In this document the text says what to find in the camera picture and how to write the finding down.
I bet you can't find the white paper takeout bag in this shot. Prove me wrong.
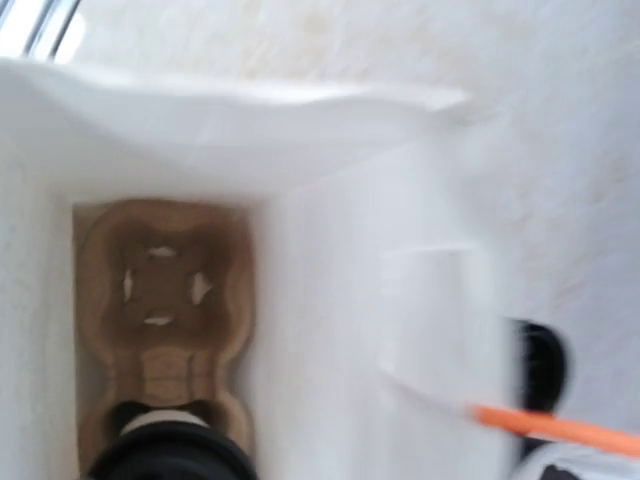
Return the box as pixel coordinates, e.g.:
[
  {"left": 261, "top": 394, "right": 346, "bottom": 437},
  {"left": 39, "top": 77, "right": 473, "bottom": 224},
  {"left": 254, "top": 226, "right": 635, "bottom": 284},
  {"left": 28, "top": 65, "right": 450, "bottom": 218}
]
[{"left": 0, "top": 57, "right": 640, "bottom": 480}]

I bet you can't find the front aluminium frame rail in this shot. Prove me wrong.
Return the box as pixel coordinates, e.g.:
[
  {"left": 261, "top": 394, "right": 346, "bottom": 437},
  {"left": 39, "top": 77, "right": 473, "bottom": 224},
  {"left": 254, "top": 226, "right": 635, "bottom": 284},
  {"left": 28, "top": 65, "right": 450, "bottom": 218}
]
[{"left": 0, "top": 0, "right": 87, "bottom": 64}]

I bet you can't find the single black cup lid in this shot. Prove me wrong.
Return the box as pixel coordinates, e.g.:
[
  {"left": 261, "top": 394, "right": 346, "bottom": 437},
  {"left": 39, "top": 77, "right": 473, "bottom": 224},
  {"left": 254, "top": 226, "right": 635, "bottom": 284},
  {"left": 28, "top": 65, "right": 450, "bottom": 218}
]
[{"left": 83, "top": 400, "right": 258, "bottom": 479}]

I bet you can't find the stack of black lids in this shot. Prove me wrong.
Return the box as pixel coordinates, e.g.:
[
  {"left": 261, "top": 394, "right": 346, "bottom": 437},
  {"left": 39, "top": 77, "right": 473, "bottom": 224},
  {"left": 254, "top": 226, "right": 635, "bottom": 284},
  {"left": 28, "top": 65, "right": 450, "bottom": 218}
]
[{"left": 514, "top": 319, "right": 570, "bottom": 414}]

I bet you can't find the brown cardboard cup carrier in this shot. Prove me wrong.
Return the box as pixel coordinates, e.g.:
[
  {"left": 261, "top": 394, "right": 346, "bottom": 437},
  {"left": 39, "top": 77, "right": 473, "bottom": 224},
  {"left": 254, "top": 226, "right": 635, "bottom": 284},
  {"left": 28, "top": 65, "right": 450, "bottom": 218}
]
[{"left": 75, "top": 199, "right": 255, "bottom": 469}]

